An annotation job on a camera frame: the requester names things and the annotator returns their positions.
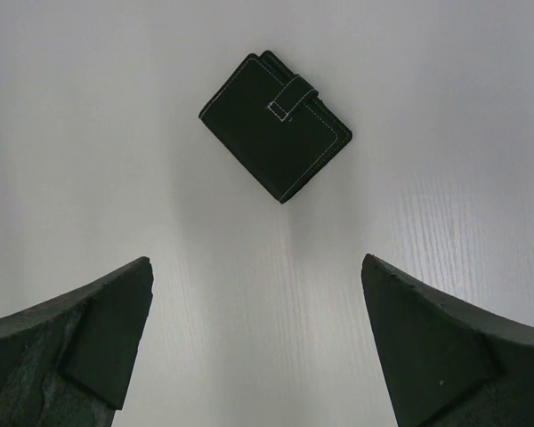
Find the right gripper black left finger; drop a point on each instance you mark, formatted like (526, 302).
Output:
(69, 361)

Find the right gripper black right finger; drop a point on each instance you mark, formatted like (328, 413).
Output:
(445, 361)

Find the black leather card holder wallet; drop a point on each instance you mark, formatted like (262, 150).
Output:
(274, 123)

